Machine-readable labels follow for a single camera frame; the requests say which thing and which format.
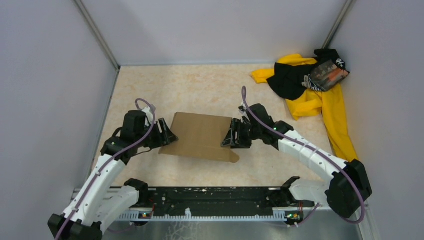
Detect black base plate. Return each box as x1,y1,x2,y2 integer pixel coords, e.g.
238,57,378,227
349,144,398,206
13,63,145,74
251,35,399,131
133,187,315,217

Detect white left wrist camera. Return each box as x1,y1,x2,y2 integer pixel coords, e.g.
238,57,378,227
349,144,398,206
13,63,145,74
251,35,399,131
142,105,156,126

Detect aluminium frame rail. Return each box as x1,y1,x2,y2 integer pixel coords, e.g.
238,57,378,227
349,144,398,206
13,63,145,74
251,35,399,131
59,187,382,240

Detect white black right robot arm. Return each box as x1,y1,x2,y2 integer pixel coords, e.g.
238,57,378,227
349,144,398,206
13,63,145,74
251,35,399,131
221,103,373,219

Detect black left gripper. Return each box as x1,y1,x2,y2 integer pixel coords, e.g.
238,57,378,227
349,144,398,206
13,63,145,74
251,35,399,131
136,117,180,150

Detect black cloth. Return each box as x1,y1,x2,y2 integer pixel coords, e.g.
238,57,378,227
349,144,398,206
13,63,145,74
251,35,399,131
266,49,341,101

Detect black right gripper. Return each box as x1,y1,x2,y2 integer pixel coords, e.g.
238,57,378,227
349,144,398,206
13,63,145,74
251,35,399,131
220,118,262,149

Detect brown cardboard box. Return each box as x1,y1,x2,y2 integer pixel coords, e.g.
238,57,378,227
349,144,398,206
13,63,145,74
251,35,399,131
159,112,240,164

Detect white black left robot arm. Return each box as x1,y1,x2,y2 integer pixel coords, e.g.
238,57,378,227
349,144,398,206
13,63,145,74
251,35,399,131
47,107,239,240

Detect patterned grey pouch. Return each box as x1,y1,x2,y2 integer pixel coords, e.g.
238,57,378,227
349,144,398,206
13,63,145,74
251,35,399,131
301,58,350,92

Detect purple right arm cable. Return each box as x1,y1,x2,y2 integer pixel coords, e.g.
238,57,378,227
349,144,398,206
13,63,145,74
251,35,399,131
241,85,367,228

